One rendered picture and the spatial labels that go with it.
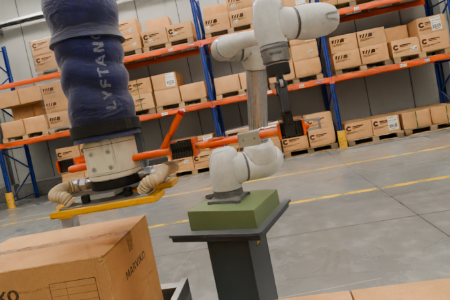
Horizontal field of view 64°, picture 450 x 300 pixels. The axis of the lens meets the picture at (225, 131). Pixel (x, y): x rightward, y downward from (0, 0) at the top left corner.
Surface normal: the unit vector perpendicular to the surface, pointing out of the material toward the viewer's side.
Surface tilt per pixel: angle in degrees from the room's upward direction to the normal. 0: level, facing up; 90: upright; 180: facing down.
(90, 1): 90
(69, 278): 90
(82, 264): 90
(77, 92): 74
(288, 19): 88
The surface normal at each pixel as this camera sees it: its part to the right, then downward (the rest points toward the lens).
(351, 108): -0.10, 0.07
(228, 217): -0.43, 0.13
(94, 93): 0.27, -0.29
